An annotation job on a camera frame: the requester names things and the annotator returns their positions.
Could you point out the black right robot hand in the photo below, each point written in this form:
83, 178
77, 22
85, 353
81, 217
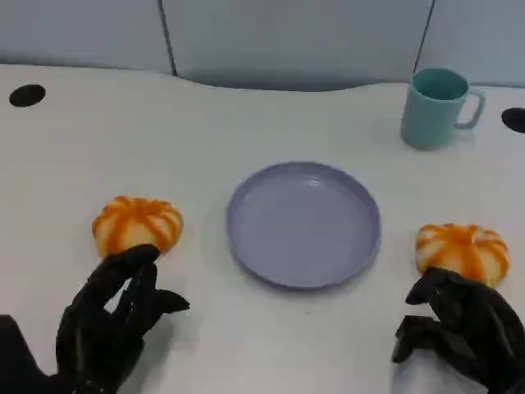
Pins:
484, 328

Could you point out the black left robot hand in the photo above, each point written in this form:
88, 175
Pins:
94, 328

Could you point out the orange white toy bread roll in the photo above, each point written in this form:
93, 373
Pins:
463, 250
135, 221

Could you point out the lilac plate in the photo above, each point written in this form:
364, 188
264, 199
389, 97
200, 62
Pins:
303, 225

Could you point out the pale green mug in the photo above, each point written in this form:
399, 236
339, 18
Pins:
430, 119

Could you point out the grey blue partition panel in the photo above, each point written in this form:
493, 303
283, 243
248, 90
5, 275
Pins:
295, 41
82, 33
480, 37

